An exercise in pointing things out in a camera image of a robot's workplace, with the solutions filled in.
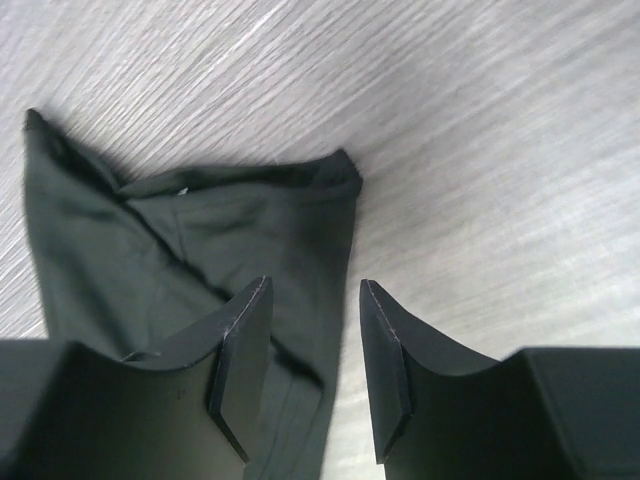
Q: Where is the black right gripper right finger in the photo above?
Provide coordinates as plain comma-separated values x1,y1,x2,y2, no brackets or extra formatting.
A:
359,280,639,479

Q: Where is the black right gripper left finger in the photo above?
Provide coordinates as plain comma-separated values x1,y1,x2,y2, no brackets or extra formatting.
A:
1,277,273,479

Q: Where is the black t-shirt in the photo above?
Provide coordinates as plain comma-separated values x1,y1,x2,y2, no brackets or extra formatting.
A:
23,109,362,479

